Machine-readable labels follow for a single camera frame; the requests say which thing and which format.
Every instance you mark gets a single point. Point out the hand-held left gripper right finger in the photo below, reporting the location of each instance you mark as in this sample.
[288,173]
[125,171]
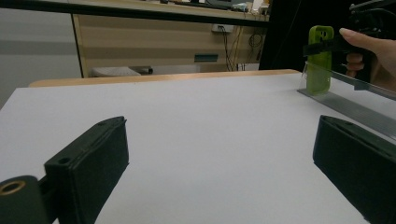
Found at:
[358,161]

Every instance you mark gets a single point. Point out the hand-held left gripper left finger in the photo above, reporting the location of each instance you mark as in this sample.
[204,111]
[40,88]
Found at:
[90,161]

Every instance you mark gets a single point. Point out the green phone case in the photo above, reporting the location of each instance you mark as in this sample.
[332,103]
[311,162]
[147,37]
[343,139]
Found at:
[319,71]

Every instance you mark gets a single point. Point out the clear plastic tray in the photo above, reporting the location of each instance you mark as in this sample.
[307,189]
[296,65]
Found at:
[358,107]

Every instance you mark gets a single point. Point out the black curtain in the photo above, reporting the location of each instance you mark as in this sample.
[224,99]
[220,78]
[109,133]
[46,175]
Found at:
[280,37]

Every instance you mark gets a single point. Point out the small teal object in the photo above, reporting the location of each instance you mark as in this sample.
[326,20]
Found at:
[239,6]

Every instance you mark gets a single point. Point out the pale grey bundle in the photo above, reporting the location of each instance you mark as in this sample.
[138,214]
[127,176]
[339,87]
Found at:
[113,71]

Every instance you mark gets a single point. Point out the white table cover sheet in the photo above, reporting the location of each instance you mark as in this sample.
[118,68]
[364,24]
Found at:
[202,140]

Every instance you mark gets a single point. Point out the small rectangular desk label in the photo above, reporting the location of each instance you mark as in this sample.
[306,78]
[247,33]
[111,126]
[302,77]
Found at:
[206,57]

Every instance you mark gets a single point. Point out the white cabinet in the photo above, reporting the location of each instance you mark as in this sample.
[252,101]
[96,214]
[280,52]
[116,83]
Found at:
[31,40]

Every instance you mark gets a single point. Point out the white wall socket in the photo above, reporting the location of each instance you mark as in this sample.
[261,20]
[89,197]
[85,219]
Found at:
[222,28]

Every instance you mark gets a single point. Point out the black horizontal frame bar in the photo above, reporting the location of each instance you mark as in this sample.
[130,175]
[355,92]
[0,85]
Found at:
[124,12]

